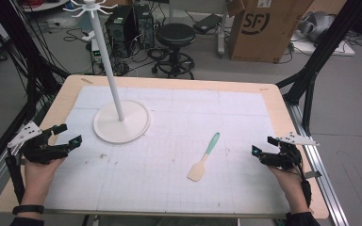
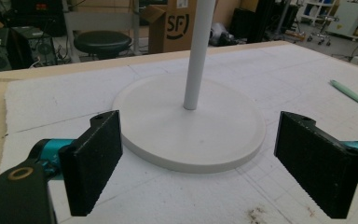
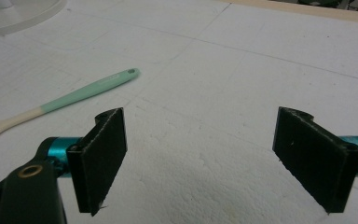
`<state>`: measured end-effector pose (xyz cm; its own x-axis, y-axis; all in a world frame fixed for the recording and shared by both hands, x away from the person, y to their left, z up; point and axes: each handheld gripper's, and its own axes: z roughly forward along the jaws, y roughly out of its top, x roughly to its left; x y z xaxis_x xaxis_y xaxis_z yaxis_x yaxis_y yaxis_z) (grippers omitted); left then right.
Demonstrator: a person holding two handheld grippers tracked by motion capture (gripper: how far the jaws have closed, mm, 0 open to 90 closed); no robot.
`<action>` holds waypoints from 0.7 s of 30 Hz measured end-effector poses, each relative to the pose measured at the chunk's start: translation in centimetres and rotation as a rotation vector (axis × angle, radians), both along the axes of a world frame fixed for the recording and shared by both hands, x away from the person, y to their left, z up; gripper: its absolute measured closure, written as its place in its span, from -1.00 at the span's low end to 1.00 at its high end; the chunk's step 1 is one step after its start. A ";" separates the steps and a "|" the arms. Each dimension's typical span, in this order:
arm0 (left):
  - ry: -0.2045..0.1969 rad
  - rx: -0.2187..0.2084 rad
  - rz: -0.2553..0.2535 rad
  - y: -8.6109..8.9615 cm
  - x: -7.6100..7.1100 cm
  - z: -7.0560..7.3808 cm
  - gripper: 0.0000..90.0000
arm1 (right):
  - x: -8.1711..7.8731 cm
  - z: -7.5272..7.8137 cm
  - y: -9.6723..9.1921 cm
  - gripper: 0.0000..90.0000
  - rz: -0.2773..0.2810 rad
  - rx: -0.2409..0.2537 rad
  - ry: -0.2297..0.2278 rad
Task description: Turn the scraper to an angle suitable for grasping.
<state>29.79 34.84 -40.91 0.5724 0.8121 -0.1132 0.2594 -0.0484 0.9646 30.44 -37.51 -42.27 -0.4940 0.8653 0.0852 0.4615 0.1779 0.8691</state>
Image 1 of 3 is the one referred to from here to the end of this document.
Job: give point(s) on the grey metal clip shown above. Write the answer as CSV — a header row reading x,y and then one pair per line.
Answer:
x,y
313,174

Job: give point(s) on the small black computer tower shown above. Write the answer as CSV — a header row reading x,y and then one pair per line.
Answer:
x,y
144,25

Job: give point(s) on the person's left hand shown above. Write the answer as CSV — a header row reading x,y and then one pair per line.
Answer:
x,y
37,182

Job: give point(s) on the large black computer tower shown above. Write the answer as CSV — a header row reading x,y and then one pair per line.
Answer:
x,y
119,31

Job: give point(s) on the white metal stand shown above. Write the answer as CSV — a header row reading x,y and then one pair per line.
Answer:
x,y
221,31

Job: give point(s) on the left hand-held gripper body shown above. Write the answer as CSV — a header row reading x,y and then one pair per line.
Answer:
x,y
33,150

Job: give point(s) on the person's right hand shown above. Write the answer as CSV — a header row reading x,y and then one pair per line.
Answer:
x,y
290,188

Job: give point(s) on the brown cardboard box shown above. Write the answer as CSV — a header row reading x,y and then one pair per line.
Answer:
x,y
264,44

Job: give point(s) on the black round stool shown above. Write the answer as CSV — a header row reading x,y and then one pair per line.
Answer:
x,y
176,34

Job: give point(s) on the white grid mat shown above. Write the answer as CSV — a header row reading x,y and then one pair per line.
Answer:
x,y
169,125

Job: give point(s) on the white flat board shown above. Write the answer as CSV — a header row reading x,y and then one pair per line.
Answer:
x,y
326,47

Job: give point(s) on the black wristband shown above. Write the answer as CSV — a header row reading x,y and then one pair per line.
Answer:
x,y
28,209

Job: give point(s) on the grey device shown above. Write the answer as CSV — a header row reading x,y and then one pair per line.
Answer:
x,y
319,25

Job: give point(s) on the white power strip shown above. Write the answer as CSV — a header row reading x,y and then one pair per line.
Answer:
x,y
96,51

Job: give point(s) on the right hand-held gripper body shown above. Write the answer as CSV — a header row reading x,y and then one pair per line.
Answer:
x,y
284,158

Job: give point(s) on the black metal frame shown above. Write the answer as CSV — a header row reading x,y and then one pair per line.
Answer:
x,y
28,47
323,47

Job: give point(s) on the black flat case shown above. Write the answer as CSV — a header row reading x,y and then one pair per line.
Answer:
x,y
207,23

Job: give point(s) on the white hook stand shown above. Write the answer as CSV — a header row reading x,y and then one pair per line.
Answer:
x,y
122,128

